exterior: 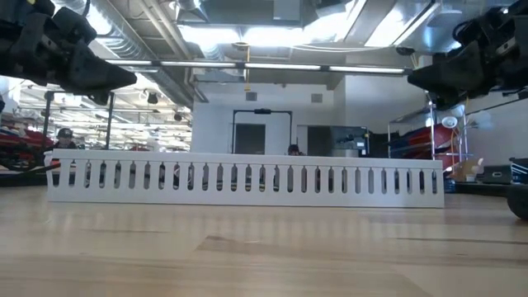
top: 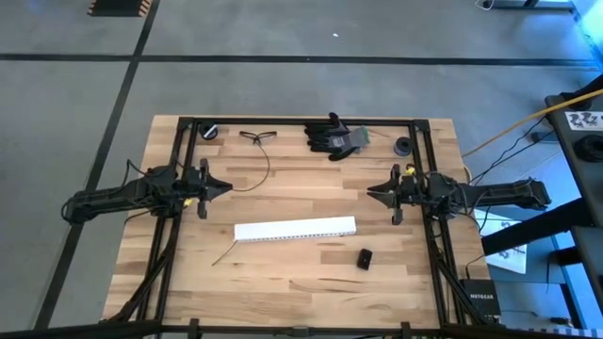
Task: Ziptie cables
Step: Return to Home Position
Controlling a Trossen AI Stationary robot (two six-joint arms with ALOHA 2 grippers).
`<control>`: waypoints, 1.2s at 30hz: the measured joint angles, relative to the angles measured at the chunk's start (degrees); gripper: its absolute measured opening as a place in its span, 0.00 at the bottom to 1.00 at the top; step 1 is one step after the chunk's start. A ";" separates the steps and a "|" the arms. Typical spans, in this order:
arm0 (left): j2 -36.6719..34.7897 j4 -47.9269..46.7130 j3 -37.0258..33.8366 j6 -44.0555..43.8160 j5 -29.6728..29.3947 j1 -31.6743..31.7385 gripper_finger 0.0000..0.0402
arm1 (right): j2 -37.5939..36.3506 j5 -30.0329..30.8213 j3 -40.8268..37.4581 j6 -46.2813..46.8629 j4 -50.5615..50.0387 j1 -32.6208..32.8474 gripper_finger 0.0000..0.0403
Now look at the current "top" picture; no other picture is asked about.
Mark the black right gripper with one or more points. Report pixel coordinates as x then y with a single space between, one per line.
407 190

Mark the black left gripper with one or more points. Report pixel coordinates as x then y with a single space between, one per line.
202 188

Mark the small black rounded block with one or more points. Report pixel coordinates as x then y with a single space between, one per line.
364 259

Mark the white duct cover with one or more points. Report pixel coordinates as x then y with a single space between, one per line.
294 227

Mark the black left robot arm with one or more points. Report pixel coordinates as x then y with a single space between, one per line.
118 193

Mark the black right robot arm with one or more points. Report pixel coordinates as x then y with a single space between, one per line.
494 195

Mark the black grey work glove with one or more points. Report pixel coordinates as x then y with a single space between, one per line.
325 134
341 154

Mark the clear safety glasses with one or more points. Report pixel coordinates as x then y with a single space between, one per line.
256 138

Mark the white printed marker sheet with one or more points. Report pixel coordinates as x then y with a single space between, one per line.
584 120
504 254

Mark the black power adapter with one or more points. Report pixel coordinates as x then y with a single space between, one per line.
538 137

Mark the black desk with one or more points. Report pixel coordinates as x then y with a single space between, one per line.
575 179

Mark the black orange striped mat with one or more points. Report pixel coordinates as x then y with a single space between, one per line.
118 7

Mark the black tape roll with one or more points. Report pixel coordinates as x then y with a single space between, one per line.
589 147

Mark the black aluminium table frame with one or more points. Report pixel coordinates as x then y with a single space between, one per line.
306 121

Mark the black Netgear network switch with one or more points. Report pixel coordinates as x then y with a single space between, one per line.
480 296

